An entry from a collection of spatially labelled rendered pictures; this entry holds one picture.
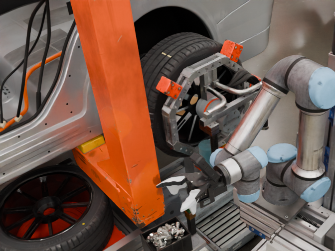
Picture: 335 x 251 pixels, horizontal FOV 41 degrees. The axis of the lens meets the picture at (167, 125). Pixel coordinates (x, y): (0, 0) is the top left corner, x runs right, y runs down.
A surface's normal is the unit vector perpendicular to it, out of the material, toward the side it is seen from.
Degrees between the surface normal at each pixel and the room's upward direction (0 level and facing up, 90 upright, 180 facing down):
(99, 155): 0
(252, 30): 90
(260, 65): 0
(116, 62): 90
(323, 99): 83
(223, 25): 90
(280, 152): 7
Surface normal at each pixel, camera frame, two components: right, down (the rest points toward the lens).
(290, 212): -0.11, -0.80
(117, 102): 0.60, 0.41
